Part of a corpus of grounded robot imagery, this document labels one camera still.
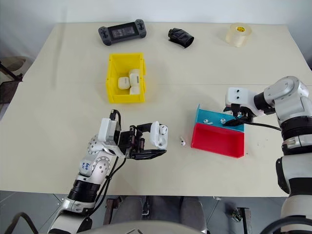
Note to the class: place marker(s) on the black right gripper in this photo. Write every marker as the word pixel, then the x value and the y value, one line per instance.
pixel 245 114

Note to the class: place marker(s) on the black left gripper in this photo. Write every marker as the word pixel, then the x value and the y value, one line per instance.
pixel 126 140

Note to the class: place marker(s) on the white charging case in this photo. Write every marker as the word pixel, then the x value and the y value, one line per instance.
pixel 123 83
pixel 134 90
pixel 154 136

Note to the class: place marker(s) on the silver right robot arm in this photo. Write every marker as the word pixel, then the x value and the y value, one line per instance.
pixel 290 97

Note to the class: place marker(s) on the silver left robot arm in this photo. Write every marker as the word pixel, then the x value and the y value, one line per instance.
pixel 97 168

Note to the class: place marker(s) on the yellow plastic bin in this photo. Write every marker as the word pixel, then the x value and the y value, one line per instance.
pixel 114 97

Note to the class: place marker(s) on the teal open plastic tray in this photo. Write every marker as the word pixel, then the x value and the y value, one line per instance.
pixel 215 115

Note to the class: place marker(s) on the red open plastic tray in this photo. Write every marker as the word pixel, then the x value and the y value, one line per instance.
pixel 214 139

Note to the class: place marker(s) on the white cases in bin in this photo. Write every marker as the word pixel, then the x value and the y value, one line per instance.
pixel 134 79

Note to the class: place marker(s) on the grey rounded shape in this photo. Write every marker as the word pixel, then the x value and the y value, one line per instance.
pixel 190 209

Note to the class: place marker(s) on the light grey robot torso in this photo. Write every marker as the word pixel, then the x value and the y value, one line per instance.
pixel 146 228

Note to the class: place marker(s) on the clear tape roll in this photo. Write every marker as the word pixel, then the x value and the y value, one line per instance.
pixel 237 35

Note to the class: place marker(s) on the black crumpled cloth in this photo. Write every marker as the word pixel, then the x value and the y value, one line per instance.
pixel 181 36

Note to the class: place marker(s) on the grey handheld game console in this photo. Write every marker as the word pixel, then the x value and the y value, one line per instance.
pixel 122 31

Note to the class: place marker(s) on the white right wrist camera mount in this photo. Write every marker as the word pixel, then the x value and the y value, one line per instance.
pixel 240 93

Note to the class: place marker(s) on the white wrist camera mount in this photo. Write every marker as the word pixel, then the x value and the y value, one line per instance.
pixel 240 93
pixel 106 130

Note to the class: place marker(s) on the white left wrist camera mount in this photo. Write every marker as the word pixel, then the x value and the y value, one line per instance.
pixel 106 130

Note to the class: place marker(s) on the rusty metal table bracket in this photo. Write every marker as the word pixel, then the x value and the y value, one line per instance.
pixel 245 219
pixel 111 209

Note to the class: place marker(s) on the brown stool black frame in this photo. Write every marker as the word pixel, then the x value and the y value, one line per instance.
pixel 13 62

